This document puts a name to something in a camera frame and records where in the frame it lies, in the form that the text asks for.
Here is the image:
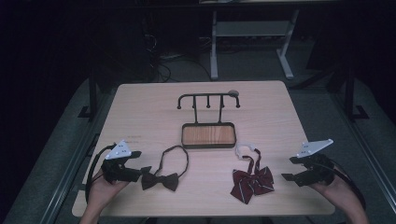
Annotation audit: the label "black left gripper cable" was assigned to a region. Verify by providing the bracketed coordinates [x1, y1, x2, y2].
[84, 144, 117, 203]

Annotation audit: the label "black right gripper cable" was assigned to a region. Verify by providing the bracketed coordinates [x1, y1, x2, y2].
[326, 158, 367, 210]

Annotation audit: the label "black metal stand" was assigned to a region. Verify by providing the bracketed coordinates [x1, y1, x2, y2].
[344, 62, 370, 121]

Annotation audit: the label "black bow tie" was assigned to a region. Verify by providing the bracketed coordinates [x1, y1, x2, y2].
[140, 145, 190, 192]

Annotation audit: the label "red striped bow tie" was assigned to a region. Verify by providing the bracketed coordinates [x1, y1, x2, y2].
[230, 142, 276, 205]

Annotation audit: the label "black hook rack wooden base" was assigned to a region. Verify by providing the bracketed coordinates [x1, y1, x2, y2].
[177, 92, 241, 149]

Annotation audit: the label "person's left hand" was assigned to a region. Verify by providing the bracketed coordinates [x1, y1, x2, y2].
[85, 169, 129, 215]

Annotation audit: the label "white metal desk frame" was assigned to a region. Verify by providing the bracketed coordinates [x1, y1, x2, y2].
[209, 8, 300, 80]

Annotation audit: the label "person's right hand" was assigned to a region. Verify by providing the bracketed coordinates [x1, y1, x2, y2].
[307, 172, 363, 216]

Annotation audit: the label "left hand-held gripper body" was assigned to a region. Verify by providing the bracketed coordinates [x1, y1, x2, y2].
[101, 139, 143, 184]

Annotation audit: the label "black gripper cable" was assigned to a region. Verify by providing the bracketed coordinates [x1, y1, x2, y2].
[84, 144, 117, 203]
[326, 158, 367, 210]

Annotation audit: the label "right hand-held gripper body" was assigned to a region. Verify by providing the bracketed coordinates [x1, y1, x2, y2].
[293, 138, 336, 188]

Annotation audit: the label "black floor cables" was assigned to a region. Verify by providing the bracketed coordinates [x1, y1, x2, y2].
[143, 31, 213, 83]

